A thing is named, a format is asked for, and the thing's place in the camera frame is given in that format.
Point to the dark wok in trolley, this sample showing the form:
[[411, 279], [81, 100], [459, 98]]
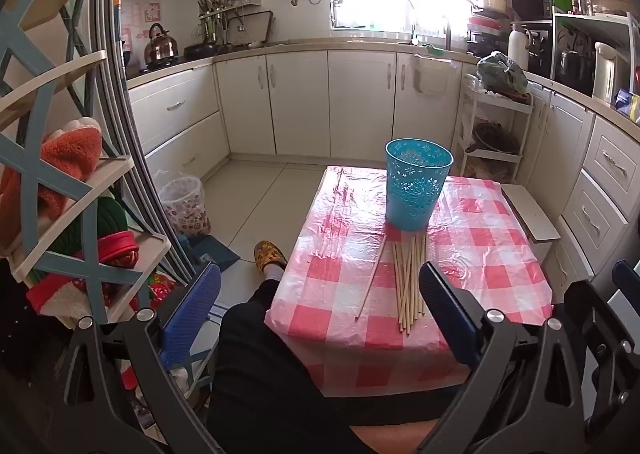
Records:
[[492, 139]]

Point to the white electric water boiler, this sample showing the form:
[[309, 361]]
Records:
[[605, 74]]

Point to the white low stool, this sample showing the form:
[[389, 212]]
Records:
[[530, 214]]

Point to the blue perforated plastic holder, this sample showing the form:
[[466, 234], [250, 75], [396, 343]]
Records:
[[415, 184]]

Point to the blue carton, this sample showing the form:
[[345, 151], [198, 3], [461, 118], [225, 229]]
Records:
[[625, 101]]

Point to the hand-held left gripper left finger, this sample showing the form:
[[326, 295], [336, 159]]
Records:
[[192, 314]]

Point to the white thermos jug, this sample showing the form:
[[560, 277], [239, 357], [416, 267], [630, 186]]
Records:
[[517, 49]]

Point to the bag of green vegetables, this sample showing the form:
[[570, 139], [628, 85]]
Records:
[[500, 76]]

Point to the metal kettle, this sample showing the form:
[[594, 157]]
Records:
[[161, 49]]

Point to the floral trash bin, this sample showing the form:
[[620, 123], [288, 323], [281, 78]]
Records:
[[185, 209]]

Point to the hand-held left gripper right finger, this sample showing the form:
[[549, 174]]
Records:
[[445, 314]]

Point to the dark blue box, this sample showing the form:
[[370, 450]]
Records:
[[210, 249]]

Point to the white hanging waste bin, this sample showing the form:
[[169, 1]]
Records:
[[432, 76]]

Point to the white counter shelf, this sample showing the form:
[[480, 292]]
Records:
[[595, 20]]

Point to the red padded item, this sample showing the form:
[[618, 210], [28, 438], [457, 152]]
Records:
[[117, 246]]

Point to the grey sliding door frame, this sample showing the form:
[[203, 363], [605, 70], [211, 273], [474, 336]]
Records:
[[117, 134]]

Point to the single wooden chopstick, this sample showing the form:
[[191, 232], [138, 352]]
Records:
[[372, 276]]

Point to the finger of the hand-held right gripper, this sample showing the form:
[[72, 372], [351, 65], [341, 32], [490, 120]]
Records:
[[626, 275], [587, 301]]

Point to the clear plastic container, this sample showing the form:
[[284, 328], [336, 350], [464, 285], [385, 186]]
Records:
[[612, 5]]

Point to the pink wall stickers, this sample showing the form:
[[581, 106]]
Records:
[[150, 14]]

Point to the leaning baking tray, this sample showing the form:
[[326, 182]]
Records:
[[252, 26]]

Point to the green knit cloth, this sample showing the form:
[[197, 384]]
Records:
[[107, 219]]

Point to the person's leg in black trousers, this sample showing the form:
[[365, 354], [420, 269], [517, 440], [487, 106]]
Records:
[[260, 374]]

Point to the white storage trolley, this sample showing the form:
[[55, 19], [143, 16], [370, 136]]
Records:
[[495, 101]]

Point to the chrome faucet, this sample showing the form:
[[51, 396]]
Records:
[[414, 29]]

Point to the red and white fluffy cloth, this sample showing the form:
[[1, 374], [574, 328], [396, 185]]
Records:
[[55, 299]]

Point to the orange fluffy cloth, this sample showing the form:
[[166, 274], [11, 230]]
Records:
[[70, 154]]

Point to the black toaster oven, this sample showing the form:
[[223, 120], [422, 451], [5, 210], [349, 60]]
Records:
[[540, 49]]

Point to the cream base cabinets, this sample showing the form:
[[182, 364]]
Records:
[[300, 104]]

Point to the stack of pots and lids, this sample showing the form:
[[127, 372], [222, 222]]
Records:
[[485, 26]]

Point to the black microwave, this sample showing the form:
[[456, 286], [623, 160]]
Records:
[[527, 1]]

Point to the green dish cloth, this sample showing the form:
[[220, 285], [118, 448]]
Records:
[[434, 50]]

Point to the bundle of wooden chopsticks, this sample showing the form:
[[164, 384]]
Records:
[[407, 284]]

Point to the wall utensil rack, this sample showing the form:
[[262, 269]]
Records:
[[220, 9]]

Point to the red checked tablecloth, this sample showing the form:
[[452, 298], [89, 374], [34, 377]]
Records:
[[340, 254]]

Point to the black frying pan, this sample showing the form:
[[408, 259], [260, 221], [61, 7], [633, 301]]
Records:
[[200, 51]]

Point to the black sink tap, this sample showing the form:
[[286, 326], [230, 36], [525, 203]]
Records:
[[448, 34]]

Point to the yellow patterned slipper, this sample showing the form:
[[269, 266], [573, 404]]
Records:
[[267, 254]]

